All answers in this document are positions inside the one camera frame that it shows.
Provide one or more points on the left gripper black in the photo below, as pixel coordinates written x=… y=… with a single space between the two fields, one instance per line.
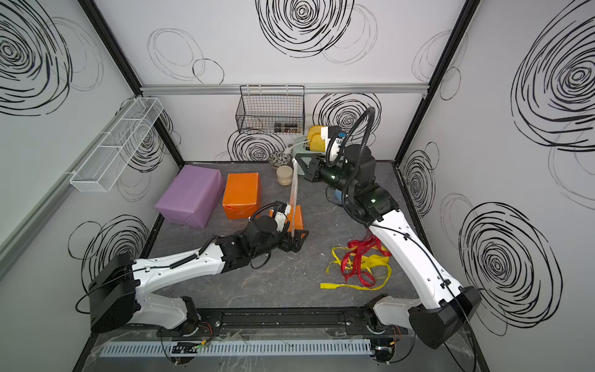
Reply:
x=297 y=243

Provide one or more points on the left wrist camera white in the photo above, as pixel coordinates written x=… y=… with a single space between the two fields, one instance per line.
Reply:
x=281 y=213

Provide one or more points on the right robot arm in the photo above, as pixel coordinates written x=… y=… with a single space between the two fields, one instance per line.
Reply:
x=443 y=306

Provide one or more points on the spice jars in basket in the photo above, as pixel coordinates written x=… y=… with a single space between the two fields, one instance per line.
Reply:
x=286 y=127

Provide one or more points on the yellow ribbon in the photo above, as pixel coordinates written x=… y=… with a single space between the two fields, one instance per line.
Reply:
x=338 y=253

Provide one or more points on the rear yellow sponge toast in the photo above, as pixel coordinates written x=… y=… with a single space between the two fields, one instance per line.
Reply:
x=314 y=131

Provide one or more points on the patterned ceramic bowl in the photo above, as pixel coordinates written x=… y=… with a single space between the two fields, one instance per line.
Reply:
x=279 y=159

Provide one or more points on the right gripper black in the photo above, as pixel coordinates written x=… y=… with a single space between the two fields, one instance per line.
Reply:
x=313 y=172

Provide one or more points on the orange box red ribbon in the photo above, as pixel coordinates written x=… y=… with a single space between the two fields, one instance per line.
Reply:
x=242 y=196

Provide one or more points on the grey slotted cable duct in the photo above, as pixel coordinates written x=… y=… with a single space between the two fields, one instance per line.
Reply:
x=238 y=348

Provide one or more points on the purple gift box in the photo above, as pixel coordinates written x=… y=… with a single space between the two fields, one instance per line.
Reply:
x=192 y=196

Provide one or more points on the yellow sponge toast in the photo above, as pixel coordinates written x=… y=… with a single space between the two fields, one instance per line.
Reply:
x=314 y=131
x=316 y=143

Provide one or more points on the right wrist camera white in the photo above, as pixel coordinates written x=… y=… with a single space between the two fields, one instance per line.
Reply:
x=327 y=132

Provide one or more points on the white mesh wall shelf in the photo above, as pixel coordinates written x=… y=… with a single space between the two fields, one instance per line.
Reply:
x=131 y=141

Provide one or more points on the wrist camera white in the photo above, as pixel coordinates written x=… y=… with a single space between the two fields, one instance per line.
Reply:
x=327 y=132
x=281 y=213

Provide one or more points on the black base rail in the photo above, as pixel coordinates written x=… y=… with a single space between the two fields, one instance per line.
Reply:
x=349 y=320

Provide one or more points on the black wire basket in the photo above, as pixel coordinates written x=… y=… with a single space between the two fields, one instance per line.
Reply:
x=260 y=106

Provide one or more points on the front yellow sponge toast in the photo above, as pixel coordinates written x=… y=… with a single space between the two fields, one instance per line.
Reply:
x=316 y=143

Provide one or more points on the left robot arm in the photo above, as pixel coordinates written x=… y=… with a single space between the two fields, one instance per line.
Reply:
x=124 y=292

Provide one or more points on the small jar with beige lid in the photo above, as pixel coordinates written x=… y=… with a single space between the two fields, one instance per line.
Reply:
x=284 y=175

